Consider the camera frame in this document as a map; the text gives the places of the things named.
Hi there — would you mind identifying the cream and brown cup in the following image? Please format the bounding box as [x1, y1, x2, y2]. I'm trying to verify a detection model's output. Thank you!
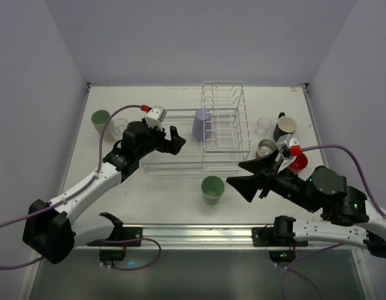
[255, 139, 277, 159]

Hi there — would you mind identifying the red mug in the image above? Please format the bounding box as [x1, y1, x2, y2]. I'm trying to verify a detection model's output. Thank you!
[287, 153, 308, 174]

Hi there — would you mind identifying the purple cup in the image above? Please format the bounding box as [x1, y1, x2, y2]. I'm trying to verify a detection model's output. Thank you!
[192, 108, 212, 141]

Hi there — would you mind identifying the clear glass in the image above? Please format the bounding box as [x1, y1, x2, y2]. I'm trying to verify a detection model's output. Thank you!
[256, 117, 272, 136]
[109, 118, 129, 140]

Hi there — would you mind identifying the black mug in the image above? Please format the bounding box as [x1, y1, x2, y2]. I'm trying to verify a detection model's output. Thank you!
[273, 112, 297, 141]

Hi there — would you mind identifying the light green cup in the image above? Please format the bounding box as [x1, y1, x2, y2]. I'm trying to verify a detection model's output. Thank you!
[91, 109, 110, 134]

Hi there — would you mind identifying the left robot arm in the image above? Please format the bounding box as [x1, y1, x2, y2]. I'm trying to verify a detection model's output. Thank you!
[22, 121, 186, 264]

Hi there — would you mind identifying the low white wire rack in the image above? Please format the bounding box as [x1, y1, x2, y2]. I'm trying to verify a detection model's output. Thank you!
[141, 108, 204, 176]

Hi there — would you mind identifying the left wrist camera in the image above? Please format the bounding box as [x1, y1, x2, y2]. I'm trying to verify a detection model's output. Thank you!
[144, 106, 167, 131]

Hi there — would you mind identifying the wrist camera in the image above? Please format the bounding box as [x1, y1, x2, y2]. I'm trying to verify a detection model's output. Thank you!
[144, 106, 167, 131]
[276, 134, 302, 172]

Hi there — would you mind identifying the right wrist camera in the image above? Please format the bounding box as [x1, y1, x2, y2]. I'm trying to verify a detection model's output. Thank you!
[276, 134, 302, 172]

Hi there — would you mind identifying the tall white wire rack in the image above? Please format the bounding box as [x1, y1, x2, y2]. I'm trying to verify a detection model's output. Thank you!
[200, 81, 252, 171]

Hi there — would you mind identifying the aluminium mounting rail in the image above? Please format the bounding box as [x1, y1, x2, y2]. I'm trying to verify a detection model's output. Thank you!
[35, 222, 361, 251]

